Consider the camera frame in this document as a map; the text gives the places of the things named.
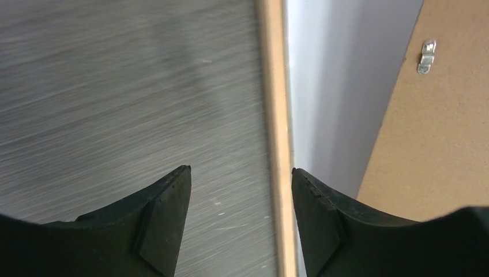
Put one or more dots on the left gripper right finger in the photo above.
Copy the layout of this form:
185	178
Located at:
341	236

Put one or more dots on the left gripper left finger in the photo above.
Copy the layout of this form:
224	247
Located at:
138	235

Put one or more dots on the brown fibreboard backing board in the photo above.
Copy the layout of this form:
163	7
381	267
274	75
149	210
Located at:
431	154

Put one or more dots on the glossy colour photo print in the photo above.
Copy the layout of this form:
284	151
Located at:
344	59

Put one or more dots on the light wooden picture frame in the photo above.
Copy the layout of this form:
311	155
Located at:
275	80

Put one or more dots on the small metal turn clip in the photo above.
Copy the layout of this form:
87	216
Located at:
427	56

